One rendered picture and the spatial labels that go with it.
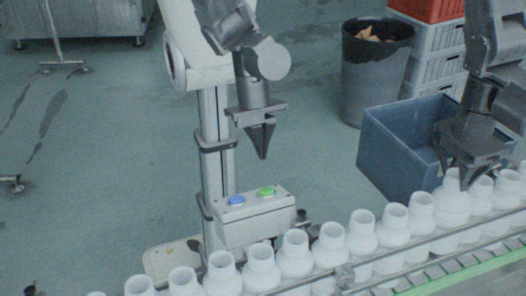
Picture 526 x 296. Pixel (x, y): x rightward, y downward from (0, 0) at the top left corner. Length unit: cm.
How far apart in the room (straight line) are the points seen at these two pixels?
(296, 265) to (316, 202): 181
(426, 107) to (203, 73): 80
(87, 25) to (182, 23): 336
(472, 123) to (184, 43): 66
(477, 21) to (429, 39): 243
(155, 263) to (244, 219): 112
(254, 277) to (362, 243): 18
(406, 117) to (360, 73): 136
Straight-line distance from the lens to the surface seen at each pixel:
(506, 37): 70
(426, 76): 330
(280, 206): 85
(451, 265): 97
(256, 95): 79
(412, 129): 165
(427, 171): 130
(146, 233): 242
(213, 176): 137
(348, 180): 271
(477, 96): 74
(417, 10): 316
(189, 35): 110
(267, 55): 72
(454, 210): 85
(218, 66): 115
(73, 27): 447
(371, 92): 299
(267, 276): 71
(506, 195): 94
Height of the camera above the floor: 168
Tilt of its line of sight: 35 degrees down
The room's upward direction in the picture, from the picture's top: straight up
